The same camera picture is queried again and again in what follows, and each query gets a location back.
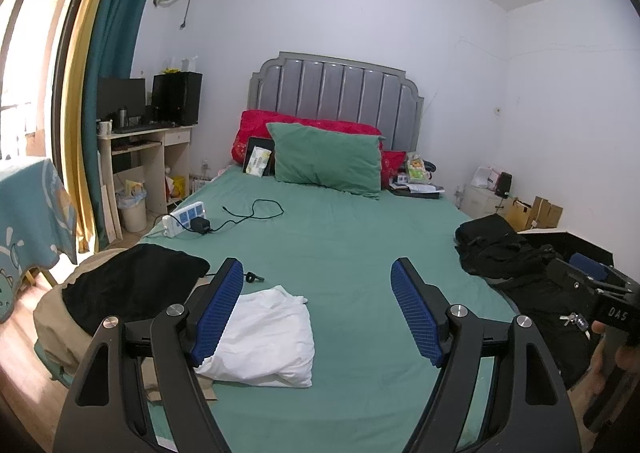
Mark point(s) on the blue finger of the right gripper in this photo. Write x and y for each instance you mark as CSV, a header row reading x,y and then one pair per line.
x,y
589,267

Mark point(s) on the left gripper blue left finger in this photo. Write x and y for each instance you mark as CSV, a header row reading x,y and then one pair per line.
x,y
210,307

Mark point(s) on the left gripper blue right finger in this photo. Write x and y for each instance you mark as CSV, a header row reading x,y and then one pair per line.
x,y
424,309

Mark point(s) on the white hooded jacket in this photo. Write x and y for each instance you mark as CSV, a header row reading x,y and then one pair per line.
x,y
267,342

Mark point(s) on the black clothes pile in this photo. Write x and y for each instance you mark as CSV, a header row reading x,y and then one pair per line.
x,y
515,264

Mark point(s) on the person right hand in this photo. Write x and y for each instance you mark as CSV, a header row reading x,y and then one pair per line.
x,y
625,357

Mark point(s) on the cardboard boxes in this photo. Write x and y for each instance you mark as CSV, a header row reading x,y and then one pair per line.
x,y
540,215

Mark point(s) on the black folded garment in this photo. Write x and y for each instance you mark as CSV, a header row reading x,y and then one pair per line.
x,y
134,285

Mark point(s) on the black power adapter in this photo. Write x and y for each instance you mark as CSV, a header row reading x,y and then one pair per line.
x,y
200,225

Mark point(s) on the white blue power strip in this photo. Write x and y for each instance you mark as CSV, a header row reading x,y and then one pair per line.
x,y
180,219

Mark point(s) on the green bed sheet mattress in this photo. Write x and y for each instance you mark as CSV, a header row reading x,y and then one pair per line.
x,y
369,383

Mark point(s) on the white bedside cabinet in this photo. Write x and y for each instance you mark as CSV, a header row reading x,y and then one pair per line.
x,y
480,202

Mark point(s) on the books and snack pile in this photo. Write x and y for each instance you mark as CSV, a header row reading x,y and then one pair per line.
x,y
414,179

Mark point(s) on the small black speaker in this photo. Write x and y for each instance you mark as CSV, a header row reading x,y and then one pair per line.
x,y
503,185

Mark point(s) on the white trash bin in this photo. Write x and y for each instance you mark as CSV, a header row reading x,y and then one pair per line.
x,y
132,209

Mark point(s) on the beige folded garment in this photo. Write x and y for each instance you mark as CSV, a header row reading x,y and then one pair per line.
x,y
62,340

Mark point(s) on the green pillow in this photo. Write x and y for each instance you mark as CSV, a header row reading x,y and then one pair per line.
x,y
312,156

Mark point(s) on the wooden computer desk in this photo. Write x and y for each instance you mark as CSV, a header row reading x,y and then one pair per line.
x,y
159,158

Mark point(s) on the black tablet with picture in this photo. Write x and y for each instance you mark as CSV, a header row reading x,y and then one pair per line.
x,y
259,157

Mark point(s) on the red pillow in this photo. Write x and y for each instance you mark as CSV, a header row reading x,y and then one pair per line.
x,y
253,124

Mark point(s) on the teal patterned cloth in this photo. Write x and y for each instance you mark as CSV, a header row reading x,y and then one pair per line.
x,y
37,223

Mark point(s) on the black computer tower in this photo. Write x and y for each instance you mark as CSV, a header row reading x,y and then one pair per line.
x,y
176,98

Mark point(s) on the black computer monitor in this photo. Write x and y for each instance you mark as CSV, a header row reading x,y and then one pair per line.
x,y
120,93

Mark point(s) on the grey padded headboard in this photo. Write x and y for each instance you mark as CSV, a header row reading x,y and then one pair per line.
x,y
336,89

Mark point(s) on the yellow curtain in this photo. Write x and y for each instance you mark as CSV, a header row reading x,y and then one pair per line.
x,y
73,168

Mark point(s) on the teal curtain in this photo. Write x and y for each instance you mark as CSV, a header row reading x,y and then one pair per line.
x,y
113,36

